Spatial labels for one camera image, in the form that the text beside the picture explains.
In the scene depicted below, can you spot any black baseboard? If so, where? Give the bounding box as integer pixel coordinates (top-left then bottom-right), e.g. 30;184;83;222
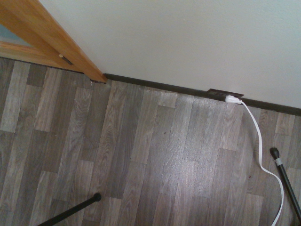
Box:
103;73;301;116

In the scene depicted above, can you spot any metal door hinge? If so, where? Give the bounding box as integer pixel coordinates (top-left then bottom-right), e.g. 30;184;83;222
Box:
58;54;73;66

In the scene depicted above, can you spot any plain black stand leg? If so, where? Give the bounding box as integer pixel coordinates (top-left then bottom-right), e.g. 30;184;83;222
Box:
37;193;102;226

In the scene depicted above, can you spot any wooden door with glass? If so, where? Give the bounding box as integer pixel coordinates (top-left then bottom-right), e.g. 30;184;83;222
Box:
0;23;82;73

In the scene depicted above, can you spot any black tripod with taped leg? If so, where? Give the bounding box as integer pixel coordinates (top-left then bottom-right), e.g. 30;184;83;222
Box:
269;147;301;222

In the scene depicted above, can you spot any frosted glass door pane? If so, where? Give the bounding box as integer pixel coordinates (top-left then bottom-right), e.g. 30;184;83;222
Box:
0;23;32;47

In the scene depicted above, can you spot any black wall outlet plate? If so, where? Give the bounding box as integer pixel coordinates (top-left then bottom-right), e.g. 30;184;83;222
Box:
206;88;245;101

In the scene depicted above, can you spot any white power cord with plug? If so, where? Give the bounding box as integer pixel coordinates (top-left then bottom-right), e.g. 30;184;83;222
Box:
225;94;285;226

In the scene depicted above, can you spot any wooden door frame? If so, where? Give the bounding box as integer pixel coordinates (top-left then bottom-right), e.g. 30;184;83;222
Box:
0;0;108;84

